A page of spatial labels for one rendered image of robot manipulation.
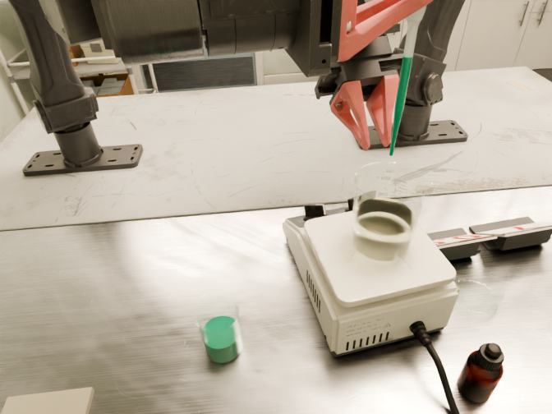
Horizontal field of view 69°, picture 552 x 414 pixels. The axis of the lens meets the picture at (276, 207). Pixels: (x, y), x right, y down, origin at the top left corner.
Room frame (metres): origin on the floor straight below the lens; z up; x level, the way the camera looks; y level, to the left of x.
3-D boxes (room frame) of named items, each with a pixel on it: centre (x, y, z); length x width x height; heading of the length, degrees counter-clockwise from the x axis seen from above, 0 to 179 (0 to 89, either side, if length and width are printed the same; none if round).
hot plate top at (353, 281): (0.29, -0.10, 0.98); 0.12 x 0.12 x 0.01; 12
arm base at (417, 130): (0.66, -0.26, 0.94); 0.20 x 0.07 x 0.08; 92
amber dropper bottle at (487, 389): (0.18, -0.18, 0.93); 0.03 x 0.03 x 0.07
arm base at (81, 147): (0.64, 0.34, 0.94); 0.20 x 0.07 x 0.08; 92
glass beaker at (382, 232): (0.29, -0.11, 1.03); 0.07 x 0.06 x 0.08; 62
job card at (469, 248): (0.36, -0.21, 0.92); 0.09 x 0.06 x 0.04; 99
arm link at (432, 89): (0.65, -0.25, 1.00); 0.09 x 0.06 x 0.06; 33
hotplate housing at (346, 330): (0.32, -0.09, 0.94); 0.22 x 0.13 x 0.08; 12
